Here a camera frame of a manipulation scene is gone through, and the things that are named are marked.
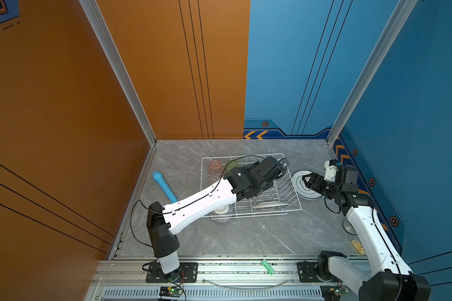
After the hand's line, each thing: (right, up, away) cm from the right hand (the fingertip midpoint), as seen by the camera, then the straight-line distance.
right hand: (308, 179), depth 81 cm
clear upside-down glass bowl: (-38, -18, +2) cm, 42 cm away
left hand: (-22, +5, -8) cm, 24 cm away
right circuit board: (+4, -42, -11) cm, 43 cm away
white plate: (-17, -10, -4) cm, 20 cm away
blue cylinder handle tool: (-72, -1, +19) cm, 75 cm away
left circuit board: (-56, -42, -10) cm, 70 cm away
